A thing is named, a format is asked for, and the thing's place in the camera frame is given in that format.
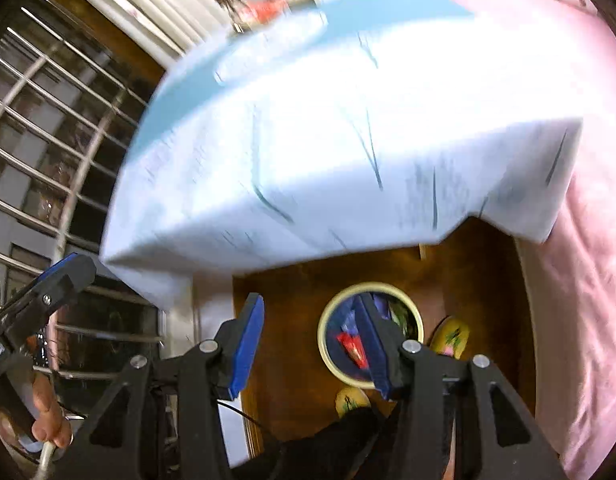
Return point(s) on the white curtain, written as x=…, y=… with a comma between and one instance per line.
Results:
x=153, y=0

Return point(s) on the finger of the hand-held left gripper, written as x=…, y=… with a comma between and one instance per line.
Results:
x=68, y=272

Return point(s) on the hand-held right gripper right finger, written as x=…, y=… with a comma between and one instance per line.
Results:
x=373, y=345

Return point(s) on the cream rimmed trash bin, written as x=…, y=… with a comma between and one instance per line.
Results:
x=322, y=335

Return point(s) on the light blue printed tablecloth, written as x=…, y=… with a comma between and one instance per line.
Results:
x=338, y=135

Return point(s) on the metal window grille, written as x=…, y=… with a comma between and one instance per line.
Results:
x=80, y=180

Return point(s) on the blue plastic wrapper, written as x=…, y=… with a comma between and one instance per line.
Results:
x=344, y=317

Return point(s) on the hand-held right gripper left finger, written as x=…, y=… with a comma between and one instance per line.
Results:
x=248, y=340

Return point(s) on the pink bed sheet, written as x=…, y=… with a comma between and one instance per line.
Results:
x=588, y=310

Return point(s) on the red wrapper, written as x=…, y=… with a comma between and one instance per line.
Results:
x=350, y=344
x=268, y=10

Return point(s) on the person's left hand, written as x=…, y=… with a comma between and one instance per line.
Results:
x=50, y=425

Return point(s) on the green paper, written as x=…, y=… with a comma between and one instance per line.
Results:
x=404, y=319

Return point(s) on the yellow slipper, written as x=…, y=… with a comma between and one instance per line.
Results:
x=352, y=401
x=450, y=337

